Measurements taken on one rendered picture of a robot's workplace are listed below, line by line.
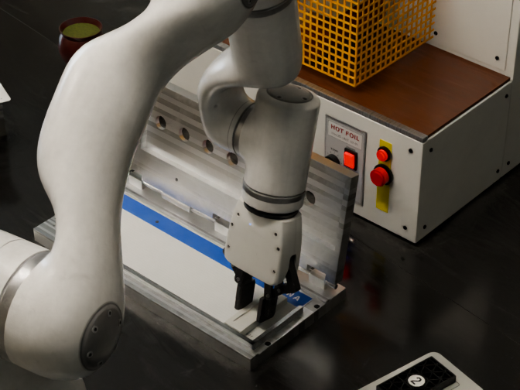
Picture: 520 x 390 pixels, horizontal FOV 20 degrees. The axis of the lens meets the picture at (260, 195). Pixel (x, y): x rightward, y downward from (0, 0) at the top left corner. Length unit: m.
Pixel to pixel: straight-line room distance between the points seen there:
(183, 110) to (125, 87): 0.71
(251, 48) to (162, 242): 0.52
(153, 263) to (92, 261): 0.71
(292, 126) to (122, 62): 0.44
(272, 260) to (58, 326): 0.58
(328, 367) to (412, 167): 0.33
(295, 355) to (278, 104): 0.37
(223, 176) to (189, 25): 0.72
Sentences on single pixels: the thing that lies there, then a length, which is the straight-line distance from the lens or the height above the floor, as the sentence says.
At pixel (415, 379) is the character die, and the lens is 1.96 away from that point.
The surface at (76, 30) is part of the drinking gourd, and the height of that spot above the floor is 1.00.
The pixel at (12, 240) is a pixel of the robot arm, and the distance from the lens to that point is 1.51.
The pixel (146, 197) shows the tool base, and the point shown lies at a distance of 2.28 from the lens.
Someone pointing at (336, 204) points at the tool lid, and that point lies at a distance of 2.03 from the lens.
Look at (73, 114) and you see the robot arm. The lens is 1.48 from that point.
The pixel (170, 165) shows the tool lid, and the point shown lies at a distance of 2.22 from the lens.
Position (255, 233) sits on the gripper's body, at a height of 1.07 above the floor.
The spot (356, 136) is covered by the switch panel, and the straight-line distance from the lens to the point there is 2.18.
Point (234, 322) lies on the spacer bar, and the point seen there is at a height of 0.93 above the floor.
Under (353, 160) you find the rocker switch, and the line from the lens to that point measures 2.20.
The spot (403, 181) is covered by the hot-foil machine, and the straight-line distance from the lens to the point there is 2.16.
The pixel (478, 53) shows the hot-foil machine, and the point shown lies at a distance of 2.28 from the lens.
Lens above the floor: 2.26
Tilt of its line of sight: 36 degrees down
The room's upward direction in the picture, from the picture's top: straight up
